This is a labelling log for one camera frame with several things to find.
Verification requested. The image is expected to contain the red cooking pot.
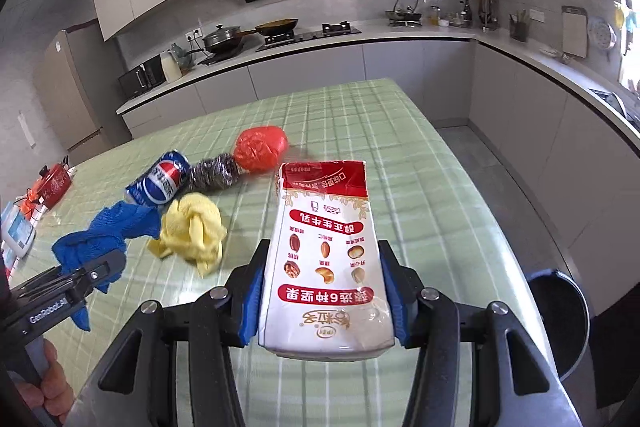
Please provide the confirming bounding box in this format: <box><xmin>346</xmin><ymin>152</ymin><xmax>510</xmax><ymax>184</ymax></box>
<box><xmin>37</xmin><ymin>159</ymin><xmax>76</xmax><ymax>210</ymax></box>

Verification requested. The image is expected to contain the black chopstick holder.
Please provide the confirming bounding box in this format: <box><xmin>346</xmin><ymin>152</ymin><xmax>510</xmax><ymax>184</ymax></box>
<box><xmin>509</xmin><ymin>11</ymin><xmax>529</xmax><ymax>42</ymax></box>

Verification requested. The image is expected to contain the black induction cooker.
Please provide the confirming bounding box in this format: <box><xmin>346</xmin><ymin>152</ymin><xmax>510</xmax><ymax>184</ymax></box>
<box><xmin>197</xmin><ymin>47</ymin><xmax>246</xmax><ymax>66</ymax></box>

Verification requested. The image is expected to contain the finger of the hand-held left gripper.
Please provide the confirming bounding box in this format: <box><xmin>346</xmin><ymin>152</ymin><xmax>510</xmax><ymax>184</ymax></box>
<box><xmin>7</xmin><ymin>266</ymin><xmax>68</xmax><ymax>305</ymax></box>
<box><xmin>60</xmin><ymin>249</ymin><xmax>127</xmax><ymax>303</ymax></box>

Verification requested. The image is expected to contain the white kettle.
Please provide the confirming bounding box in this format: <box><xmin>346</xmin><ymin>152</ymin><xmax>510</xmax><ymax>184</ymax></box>
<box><xmin>160</xmin><ymin>50</ymin><xmax>183</xmax><ymax>82</ymax></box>

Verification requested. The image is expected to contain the utensil holder with utensils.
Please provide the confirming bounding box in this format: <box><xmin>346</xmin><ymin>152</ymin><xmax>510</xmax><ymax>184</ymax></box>
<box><xmin>475</xmin><ymin>0</ymin><xmax>500</xmax><ymax>32</ymax></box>

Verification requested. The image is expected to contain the blue cloth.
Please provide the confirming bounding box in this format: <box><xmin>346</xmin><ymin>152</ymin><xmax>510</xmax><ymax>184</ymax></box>
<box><xmin>51</xmin><ymin>201</ymin><xmax>162</xmax><ymax>332</ymax></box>

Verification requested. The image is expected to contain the red plastic bag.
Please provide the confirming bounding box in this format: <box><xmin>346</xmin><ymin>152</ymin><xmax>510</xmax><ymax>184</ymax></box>
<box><xmin>232</xmin><ymin>125</ymin><xmax>290</xmax><ymax>172</ymax></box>

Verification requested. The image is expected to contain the green checked tablecloth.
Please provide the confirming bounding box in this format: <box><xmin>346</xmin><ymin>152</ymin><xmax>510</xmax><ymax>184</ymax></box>
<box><xmin>0</xmin><ymin>78</ymin><xmax>538</xmax><ymax>427</ymax></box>

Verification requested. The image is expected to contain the white red milk carton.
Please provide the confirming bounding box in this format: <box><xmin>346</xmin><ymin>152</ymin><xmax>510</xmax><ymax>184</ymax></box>
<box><xmin>258</xmin><ymin>160</ymin><xmax>397</xmax><ymax>360</ymax></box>

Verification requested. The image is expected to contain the beige refrigerator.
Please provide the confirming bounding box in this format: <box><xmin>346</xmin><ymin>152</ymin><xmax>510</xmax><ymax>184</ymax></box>
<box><xmin>32</xmin><ymin>29</ymin><xmax>133</xmax><ymax>152</ymax></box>

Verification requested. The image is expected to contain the blue soda can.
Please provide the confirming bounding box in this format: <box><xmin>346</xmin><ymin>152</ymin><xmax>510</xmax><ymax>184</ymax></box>
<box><xmin>125</xmin><ymin>150</ymin><xmax>192</xmax><ymax>208</ymax></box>

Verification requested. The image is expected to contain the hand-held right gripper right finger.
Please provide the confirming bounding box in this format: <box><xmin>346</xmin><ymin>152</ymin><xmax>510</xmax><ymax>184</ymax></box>
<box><xmin>377</xmin><ymin>239</ymin><xmax>571</xmax><ymax>427</ymax></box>

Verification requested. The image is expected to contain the white countertop appliance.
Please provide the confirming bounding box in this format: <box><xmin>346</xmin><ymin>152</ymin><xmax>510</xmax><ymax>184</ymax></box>
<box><xmin>0</xmin><ymin>202</ymin><xmax>37</xmax><ymax>258</ymax></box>

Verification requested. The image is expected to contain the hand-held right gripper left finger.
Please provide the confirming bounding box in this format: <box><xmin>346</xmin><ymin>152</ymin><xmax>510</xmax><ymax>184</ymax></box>
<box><xmin>75</xmin><ymin>239</ymin><xmax>273</xmax><ymax>427</ymax></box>

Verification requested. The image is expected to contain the black microwave oven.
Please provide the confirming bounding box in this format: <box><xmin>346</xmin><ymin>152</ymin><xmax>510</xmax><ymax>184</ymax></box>
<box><xmin>118</xmin><ymin>59</ymin><xmax>168</xmax><ymax>98</ymax></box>

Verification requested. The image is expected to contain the kitchen window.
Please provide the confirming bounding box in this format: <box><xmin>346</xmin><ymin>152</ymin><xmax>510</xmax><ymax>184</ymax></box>
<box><xmin>612</xmin><ymin>0</ymin><xmax>640</xmax><ymax>98</ymax></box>

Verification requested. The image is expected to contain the white cutting board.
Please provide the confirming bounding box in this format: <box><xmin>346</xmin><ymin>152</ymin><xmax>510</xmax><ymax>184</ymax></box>
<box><xmin>560</xmin><ymin>6</ymin><xmax>588</xmax><ymax>59</ymax></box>

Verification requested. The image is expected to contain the yellow cloth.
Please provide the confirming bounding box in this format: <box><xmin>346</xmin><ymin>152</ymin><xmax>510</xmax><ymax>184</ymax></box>
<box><xmin>147</xmin><ymin>192</ymin><xmax>227</xmax><ymax>278</ymax></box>

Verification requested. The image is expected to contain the steel wool scrubber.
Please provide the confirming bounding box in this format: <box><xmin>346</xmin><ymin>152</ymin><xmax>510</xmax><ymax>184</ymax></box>
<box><xmin>187</xmin><ymin>153</ymin><xmax>241</xmax><ymax>194</ymax></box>

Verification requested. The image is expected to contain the black plastic bucket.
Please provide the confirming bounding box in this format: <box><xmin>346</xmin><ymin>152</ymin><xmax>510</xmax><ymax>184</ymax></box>
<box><xmin>527</xmin><ymin>269</ymin><xmax>591</xmax><ymax>383</ymax></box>

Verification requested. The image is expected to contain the black gas stove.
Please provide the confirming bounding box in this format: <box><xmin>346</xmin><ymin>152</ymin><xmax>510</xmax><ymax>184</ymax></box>
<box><xmin>257</xmin><ymin>23</ymin><xmax>362</xmax><ymax>52</ymax></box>

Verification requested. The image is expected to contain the grey pot with lid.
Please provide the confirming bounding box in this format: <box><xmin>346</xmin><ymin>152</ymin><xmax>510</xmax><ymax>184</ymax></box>
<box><xmin>200</xmin><ymin>24</ymin><xmax>243</xmax><ymax>55</ymax></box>

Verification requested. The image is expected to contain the steel kitchen sink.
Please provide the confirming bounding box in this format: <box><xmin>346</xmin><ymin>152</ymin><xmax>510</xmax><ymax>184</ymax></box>
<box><xmin>590</xmin><ymin>89</ymin><xmax>640</xmax><ymax>122</ymax></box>

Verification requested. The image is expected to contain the metal kettle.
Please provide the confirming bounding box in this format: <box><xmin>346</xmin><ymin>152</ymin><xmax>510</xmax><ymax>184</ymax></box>
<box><xmin>385</xmin><ymin>0</ymin><xmax>423</xmax><ymax>28</ymax></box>

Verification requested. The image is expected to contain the person's left hand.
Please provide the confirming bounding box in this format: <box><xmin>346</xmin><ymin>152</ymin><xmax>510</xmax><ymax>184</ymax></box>
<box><xmin>15</xmin><ymin>339</ymin><xmax>76</xmax><ymax>427</ymax></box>

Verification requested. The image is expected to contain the white round strainer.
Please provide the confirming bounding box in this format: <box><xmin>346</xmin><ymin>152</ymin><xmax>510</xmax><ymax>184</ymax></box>
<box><xmin>587</xmin><ymin>18</ymin><xmax>617</xmax><ymax>50</ymax></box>

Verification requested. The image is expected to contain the black wok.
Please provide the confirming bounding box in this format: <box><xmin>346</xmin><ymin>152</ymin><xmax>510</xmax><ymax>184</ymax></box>
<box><xmin>235</xmin><ymin>18</ymin><xmax>300</xmax><ymax>38</ymax></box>

